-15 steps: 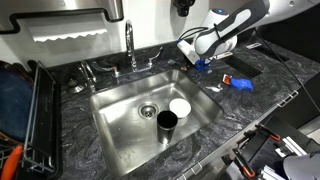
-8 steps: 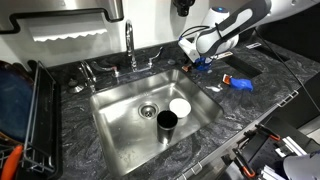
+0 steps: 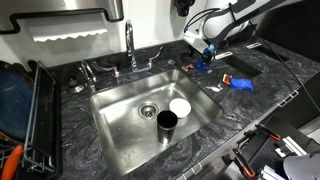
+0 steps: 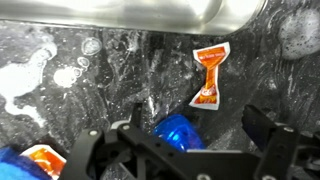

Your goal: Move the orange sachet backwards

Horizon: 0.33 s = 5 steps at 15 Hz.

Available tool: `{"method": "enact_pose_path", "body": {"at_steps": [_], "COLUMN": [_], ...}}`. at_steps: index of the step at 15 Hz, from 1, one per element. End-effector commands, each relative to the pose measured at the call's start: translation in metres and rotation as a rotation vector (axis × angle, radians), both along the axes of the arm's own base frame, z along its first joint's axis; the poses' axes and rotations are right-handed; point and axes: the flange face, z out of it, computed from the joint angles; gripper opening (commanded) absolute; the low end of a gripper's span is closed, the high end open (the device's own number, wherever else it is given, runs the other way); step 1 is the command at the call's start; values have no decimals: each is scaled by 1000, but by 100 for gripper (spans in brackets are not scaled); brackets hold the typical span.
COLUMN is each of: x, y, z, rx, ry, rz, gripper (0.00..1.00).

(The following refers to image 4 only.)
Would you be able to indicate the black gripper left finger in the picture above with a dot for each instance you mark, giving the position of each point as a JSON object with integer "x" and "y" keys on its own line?
{"x": 90, "y": 146}

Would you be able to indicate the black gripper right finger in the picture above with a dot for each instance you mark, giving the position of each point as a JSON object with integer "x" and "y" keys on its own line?
{"x": 290, "y": 150}

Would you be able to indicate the blue cloth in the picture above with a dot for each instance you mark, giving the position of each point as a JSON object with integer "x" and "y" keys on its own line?
{"x": 16, "y": 166}

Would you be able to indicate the blue dish soap bottle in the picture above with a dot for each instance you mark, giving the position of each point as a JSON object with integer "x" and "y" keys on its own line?
{"x": 178, "y": 133}

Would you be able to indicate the stainless steel sink basin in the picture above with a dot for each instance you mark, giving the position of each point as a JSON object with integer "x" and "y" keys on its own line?
{"x": 133, "y": 13}

